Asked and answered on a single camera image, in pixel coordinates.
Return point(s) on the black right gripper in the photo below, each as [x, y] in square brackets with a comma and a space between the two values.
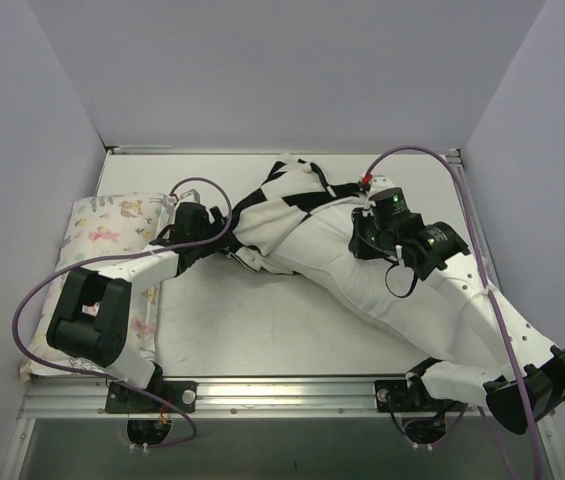
[360, 235]

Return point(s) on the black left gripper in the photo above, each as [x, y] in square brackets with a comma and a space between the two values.
[217, 220]

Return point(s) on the white pillow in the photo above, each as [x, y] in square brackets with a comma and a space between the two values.
[318, 250]

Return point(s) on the black white checkered pillowcase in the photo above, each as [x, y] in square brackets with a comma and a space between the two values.
[292, 192]

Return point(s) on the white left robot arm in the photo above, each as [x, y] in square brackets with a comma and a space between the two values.
[91, 317]

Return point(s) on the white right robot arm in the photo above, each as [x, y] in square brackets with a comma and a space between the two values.
[528, 380]

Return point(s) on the animal print pillow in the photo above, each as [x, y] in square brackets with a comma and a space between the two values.
[102, 226]

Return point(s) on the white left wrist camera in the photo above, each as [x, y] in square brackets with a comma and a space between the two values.
[189, 196]

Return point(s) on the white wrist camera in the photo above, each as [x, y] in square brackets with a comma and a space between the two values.
[189, 196]
[372, 184]

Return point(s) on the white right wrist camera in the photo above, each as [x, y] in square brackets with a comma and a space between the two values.
[372, 184]

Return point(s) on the aluminium right frame rail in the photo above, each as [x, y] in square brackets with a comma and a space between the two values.
[467, 205]

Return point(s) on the aluminium frame rail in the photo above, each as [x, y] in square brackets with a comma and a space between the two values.
[221, 397]
[172, 150]
[467, 205]

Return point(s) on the aluminium back frame rail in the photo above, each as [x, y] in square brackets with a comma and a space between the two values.
[172, 150]

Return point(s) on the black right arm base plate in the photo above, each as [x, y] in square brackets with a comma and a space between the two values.
[392, 394]

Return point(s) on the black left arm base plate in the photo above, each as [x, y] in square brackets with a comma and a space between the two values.
[180, 393]

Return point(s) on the aluminium front frame rail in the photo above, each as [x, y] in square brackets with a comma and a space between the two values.
[221, 397]

